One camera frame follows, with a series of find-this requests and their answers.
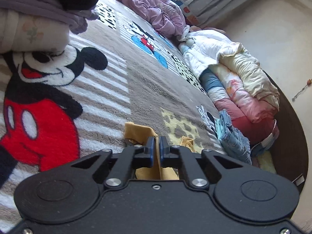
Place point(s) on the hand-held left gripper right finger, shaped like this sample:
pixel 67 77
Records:
pixel 163 151

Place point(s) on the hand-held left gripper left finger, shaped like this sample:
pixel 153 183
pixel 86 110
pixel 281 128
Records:
pixel 150 151

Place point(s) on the yellow printed shirt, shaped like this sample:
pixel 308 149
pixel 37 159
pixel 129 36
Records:
pixel 136 132

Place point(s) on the folded light blue jeans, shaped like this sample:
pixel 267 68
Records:
pixel 231 139

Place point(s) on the cartoon printed fluffy blanket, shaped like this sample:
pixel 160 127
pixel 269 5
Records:
pixel 109 90

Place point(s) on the pink floral quilt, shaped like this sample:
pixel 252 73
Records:
pixel 236 95

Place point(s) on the pastel fluffy mat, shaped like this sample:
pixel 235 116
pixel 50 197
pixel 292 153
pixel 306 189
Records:
pixel 267 162

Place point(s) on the white paper tag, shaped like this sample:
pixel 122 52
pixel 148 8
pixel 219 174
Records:
pixel 299 180

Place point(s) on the purple quilt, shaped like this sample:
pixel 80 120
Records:
pixel 151 9

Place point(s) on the colourful alphabet panel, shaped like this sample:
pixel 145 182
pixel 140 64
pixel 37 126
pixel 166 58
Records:
pixel 180 2

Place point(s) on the grey curtain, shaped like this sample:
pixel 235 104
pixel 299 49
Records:
pixel 219 0

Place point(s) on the cream floral folded quilt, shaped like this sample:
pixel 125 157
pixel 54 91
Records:
pixel 31 34

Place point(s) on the grey purple folded garment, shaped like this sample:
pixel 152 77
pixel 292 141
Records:
pixel 36 4

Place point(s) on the dark bed frame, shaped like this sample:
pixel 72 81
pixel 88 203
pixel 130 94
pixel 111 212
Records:
pixel 287 139

